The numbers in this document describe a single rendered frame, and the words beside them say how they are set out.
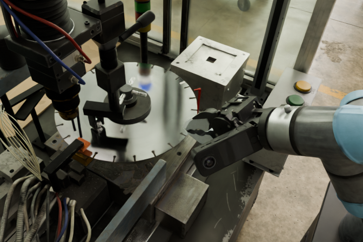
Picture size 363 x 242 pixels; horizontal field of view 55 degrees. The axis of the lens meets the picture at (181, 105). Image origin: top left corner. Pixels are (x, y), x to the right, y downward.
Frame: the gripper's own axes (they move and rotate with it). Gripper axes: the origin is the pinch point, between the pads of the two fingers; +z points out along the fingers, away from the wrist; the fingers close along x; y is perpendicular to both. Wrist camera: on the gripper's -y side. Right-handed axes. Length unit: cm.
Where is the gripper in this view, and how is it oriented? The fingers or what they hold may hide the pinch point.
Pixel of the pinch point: (186, 129)
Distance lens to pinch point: 69.4
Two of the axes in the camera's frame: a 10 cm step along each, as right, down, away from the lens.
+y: 6.6, -4.9, 5.7
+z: -6.5, 0.0, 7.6
